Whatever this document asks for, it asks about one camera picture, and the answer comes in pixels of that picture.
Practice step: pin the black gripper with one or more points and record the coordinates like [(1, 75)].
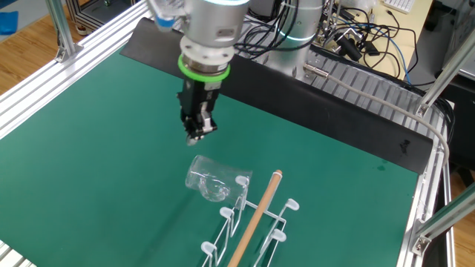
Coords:
[(196, 96)]

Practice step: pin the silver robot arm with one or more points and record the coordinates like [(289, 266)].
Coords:
[(215, 29)]

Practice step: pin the green table mat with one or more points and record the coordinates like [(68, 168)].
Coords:
[(92, 167)]

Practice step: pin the black control box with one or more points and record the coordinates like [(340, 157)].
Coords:
[(267, 7)]

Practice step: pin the black table mat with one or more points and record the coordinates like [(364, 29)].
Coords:
[(352, 126)]

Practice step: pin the white computer keyboard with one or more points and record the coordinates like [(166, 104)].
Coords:
[(399, 5)]

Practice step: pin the beige desk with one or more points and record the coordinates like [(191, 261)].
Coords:
[(415, 37)]

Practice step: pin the black cabinet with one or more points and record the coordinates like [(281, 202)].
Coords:
[(464, 122)]

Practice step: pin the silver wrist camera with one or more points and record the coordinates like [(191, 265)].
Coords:
[(165, 15)]

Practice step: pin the black frame cart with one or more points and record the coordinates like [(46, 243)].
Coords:
[(89, 20)]

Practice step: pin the aluminium frame post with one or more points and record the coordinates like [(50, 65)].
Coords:
[(445, 74), (445, 219), (65, 33)]

